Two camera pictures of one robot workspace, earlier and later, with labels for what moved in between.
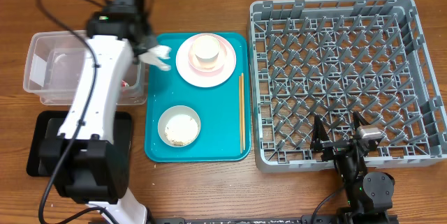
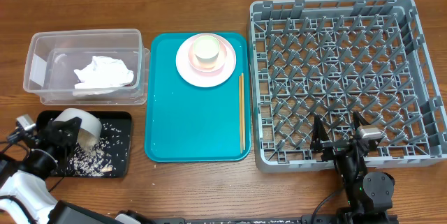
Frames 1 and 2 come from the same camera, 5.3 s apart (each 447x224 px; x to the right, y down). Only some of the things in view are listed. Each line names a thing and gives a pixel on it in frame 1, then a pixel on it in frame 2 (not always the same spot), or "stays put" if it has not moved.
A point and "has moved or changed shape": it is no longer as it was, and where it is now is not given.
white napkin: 152,55 has moved or changed shape
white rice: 181,129 has moved or changed shape
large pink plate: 202,80 stays put
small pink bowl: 221,58 stays put
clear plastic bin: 54,65 stays put
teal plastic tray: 224,110 stays put
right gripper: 334,147 stays put
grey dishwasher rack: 334,57 stays put
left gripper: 149,38 -> 54,135
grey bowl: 179,125 has moved or changed shape
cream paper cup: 206,49 stays put
